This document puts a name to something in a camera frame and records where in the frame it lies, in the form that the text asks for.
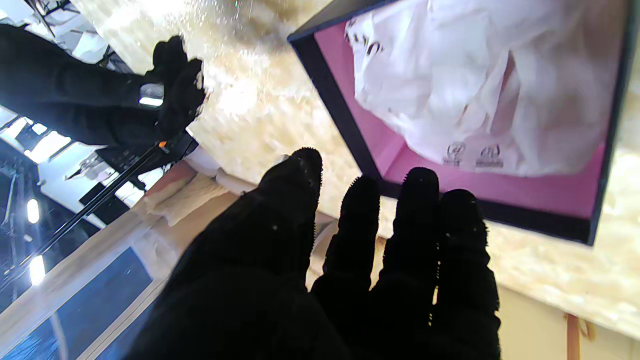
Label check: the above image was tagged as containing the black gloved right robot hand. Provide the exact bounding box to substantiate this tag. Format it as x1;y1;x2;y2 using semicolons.
0;22;207;148

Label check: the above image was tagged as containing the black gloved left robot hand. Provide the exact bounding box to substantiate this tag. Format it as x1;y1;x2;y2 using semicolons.
125;147;502;360

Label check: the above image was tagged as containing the white plastic bag orange print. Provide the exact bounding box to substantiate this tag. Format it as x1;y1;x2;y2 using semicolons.
345;0;628;178

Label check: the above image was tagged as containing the red black right arm cable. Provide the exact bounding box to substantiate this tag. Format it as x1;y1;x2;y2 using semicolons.
0;142;168;286

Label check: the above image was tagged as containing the black gift box pink inside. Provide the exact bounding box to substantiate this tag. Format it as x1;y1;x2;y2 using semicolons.
287;0;640;247

